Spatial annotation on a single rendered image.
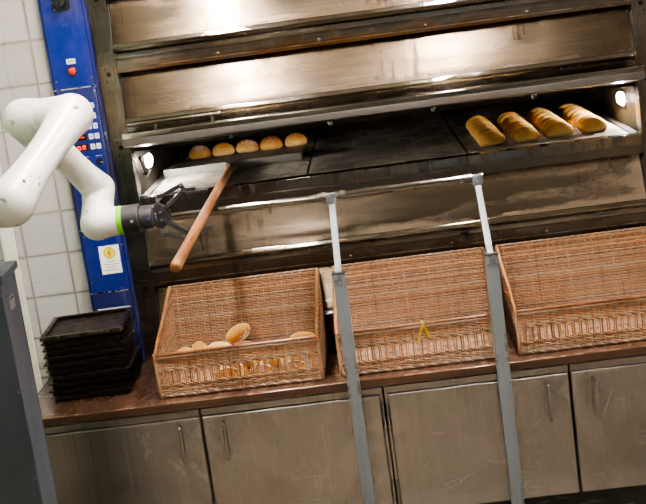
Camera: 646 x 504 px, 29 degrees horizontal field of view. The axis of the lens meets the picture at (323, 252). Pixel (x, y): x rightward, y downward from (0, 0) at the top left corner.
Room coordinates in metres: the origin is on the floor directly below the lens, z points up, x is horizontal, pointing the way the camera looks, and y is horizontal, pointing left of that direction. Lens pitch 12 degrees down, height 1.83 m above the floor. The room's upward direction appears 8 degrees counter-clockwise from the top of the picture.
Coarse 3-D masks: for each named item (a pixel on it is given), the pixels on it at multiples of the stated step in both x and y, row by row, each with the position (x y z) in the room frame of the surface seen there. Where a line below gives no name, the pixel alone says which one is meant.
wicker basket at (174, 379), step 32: (192, 288) 4.42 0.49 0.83; (224, 288) 4.41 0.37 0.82; (256, 288) 4.40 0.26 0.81; (288, 288) 4.39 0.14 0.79; (320, 288) 4.38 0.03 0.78; (160, 320) 4.19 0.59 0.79; (192, 320) 4.39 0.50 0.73; (224, 320) 4.38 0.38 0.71; (256, 320) 4.37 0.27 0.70; (288, 320) 4.36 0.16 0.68; (320, 320) 4.16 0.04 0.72; (160, 352) 4.06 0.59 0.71; (192, 352) 3.96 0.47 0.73; (256, 352) 3.95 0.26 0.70; (288, 352) 3.94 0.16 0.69; (320, 352) 3.94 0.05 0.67; (160, 384) 3.97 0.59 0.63; (192, 384) 3.96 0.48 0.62; (224, 384) 3.96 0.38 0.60; (256, 384) 3.95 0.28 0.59
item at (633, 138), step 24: (552, 144) 4.39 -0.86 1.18; (576, 144) 4.38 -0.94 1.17; (600, 144) 4.38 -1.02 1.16; (624, 144) 4.37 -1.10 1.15; (360, 168) 4.45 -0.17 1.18; (384, 168) 4.42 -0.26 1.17; (408, 168) 4.41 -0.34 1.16; (432, 168) 4.41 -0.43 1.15; (240, 192) 4.44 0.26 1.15; (264, 192) 4.44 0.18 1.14
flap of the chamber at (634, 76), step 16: (576, 80) 4.24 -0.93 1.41; (592, 80) 4.23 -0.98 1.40; (608, 80) 4.23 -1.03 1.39; (624, 80) 4.22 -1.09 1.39; (464, 96) 4.25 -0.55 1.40; (480, 96) 4.25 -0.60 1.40; (496, 96) 4.25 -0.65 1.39; (512, 96) 4.31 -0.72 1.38; (336, 112) 4.28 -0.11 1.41; (352, 112) 4.27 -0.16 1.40; (368, 112) 4.27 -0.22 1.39; (384, 112) 4.27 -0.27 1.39; (400, 112) 4.44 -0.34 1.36; (224, 128) 4.30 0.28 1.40; (240, 128) 4.29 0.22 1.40; (256, 128) 4.29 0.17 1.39; (272, 128) 4.38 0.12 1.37; (128, 144) 4.31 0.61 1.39; (144, 144) 4.32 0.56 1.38
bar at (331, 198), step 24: (336, 192) 4.06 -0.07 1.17; (360, 192) 4.05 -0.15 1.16; (384, 192) 4.05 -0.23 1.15; (480, 192) 4.00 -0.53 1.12; (192, 216) 4.08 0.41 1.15; (480, 216) 3.93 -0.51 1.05; (336, 240) 3.94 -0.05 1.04; (336, 264) 3.87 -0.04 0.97; (336, 288) 3.83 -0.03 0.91; (504, 336) 3.80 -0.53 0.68; (504, 360) 3.80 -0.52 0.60; (504, 384) 3.80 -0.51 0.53; (360, 408) 3.83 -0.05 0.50; (504, 408) 3.80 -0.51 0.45; (360, 432) 3.83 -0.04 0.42; (504, 432) 3.80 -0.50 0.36; (360, 456) 3.83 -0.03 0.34; (360, 480) 3.83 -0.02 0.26
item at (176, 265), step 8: (232, 168) 4.77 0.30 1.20; (224, 176) 4.52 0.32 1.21; (216, 184) 4.35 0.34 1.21; (224, 184) 4.41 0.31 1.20; (216, 192) 4.18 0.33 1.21; (208, 200) 4.02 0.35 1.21; (216, 200) 4.10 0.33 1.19; (208, 208) 3.89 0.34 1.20; (200, 216) 3.75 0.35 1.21; (208, 216) 3.83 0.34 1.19; (200, 224) 3.64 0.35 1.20; (192, 232) 3.50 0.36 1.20; (184, 240) 3.41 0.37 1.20; (192, 240) 3.42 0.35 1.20; (184, 248) 3.29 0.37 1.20; (176, 256) 3.20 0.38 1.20; (184, 256) 3.22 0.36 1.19; (176, 264) 3.13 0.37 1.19; (176, 272) 3.14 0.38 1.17
